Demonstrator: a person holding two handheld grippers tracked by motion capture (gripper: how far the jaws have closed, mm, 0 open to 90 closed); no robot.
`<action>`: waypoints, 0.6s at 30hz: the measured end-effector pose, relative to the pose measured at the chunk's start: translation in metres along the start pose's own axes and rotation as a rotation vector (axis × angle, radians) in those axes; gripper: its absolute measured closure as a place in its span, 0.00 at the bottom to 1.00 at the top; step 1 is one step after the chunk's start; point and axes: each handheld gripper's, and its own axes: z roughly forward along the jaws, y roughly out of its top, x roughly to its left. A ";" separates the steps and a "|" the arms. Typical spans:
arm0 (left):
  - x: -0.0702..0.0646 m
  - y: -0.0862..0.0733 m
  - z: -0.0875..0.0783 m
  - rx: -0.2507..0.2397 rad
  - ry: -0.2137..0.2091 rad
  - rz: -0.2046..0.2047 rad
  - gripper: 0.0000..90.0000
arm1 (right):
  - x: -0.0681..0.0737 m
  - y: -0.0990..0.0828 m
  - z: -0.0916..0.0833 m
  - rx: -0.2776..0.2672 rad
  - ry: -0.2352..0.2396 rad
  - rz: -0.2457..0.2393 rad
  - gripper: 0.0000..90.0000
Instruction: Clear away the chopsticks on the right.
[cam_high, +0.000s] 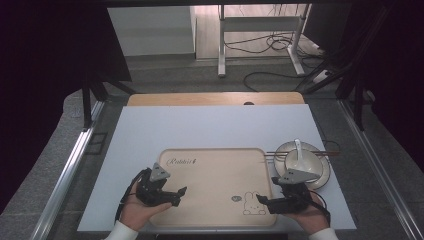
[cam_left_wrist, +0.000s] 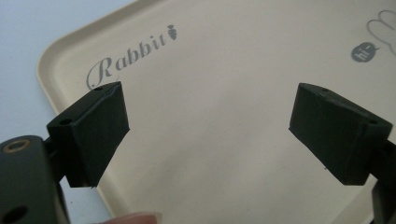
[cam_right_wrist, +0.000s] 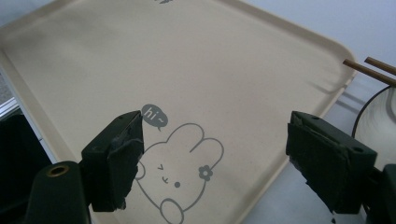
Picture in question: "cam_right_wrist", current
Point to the beige tray with rabbit print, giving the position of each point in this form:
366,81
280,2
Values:
202,74

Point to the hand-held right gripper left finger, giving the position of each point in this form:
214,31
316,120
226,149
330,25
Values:
109,161

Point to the brown wooden chopstick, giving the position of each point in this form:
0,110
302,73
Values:
369,72
380,65

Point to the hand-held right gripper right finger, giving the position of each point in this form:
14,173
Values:
327,155

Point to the white bowl with dark rim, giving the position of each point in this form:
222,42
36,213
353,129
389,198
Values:
379,124

